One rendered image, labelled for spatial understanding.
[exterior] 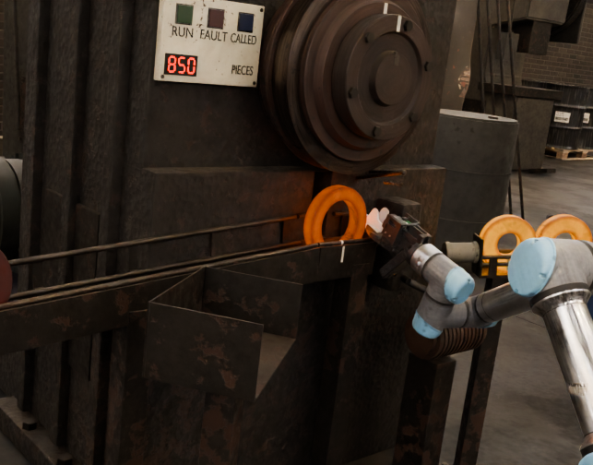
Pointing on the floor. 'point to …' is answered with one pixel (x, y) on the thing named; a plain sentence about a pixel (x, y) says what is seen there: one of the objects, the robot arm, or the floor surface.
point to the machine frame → (84, 234)
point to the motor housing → (429, 392)
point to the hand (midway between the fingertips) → (365, 219)
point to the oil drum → (472, 172)
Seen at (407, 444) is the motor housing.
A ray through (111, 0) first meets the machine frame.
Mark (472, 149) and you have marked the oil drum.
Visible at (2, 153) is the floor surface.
